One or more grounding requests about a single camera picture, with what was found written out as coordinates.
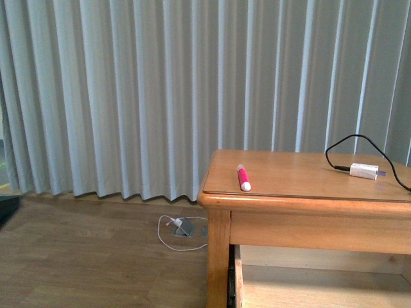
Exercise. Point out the pink marker white cap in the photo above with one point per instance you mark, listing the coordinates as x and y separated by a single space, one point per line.
243 178

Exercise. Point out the light grey pleated curtain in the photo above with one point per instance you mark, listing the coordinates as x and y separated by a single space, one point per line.
133 97

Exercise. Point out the white power adapter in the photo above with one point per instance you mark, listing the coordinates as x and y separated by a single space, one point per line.
366 171

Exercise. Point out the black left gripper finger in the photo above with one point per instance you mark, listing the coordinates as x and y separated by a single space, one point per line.
9 205

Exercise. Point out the open metal floor socket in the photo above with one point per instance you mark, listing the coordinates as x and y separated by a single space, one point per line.
183 227

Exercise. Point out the wooden nightstand cabinet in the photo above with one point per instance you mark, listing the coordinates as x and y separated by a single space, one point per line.
296 201

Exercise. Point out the wooden drawer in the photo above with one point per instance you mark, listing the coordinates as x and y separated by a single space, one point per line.
294 277

